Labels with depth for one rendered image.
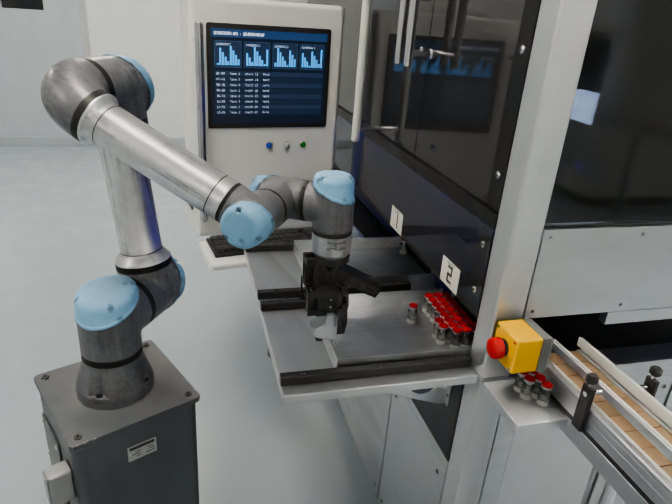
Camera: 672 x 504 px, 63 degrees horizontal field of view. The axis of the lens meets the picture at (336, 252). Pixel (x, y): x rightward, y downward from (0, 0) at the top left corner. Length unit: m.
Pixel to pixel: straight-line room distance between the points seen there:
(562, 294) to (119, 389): 0.89
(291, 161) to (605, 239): 1.11
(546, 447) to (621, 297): 0.39
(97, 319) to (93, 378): 0.13
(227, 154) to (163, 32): 4.58
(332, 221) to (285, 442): 1.41
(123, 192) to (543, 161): 0.79
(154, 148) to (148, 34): 5.45
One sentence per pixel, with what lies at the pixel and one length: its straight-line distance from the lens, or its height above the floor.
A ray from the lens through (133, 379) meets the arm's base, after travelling 1.20.
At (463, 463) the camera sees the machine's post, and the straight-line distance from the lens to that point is 1.32.
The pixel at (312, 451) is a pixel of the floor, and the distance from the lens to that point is 2.23.
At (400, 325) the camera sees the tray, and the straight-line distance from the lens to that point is 1.30.
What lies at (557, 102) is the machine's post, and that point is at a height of 1.43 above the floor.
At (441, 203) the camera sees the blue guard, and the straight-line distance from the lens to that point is 1.28.
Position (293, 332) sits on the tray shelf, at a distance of 1.24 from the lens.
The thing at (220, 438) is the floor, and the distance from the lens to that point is 2.28.
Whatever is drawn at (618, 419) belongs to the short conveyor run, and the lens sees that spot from 1.10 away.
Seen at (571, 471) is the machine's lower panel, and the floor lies 0.57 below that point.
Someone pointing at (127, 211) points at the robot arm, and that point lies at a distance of 1.18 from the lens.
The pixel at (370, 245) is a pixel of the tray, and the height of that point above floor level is 0.89.
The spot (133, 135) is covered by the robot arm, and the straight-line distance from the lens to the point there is 0.97.
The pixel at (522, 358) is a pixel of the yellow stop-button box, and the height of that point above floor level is 0.99.
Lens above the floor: 1.54
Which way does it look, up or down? 24 degrees down
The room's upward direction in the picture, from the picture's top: 4 degrees clockwise
